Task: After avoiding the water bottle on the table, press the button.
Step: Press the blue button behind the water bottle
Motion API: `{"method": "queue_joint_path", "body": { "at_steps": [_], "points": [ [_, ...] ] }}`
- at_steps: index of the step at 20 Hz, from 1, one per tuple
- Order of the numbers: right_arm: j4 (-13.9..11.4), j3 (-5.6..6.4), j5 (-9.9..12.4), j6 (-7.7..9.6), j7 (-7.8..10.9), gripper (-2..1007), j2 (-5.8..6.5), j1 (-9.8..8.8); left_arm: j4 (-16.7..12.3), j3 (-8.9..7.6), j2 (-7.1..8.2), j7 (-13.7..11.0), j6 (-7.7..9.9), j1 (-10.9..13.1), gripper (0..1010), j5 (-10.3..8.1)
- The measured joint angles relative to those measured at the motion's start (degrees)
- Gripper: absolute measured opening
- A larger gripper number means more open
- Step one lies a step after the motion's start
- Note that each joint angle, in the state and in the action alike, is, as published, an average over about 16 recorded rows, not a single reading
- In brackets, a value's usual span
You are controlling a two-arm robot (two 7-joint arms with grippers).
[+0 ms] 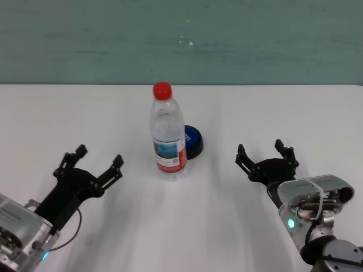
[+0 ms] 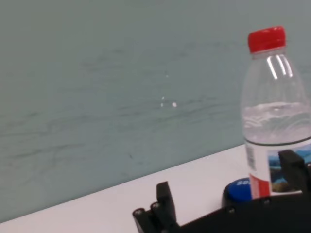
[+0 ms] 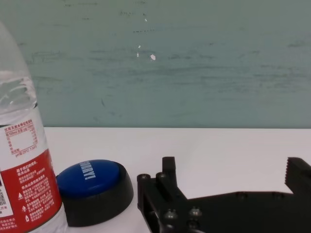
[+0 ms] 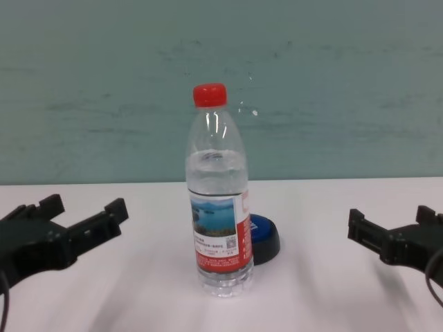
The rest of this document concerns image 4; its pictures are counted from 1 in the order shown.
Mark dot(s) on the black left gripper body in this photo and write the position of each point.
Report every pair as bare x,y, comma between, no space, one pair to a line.
31,249

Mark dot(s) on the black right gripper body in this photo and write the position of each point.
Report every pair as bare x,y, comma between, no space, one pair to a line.
412,245

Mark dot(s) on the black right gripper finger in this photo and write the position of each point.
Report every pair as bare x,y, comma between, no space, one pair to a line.
431,217
367,235

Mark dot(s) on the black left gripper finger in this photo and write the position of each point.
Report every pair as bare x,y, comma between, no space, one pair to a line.
41,212
100,231

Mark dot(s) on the blue button black base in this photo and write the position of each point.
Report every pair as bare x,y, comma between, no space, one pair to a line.
264,238

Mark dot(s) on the clear water bottle red cap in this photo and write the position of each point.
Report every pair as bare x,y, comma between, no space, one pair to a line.
218,173

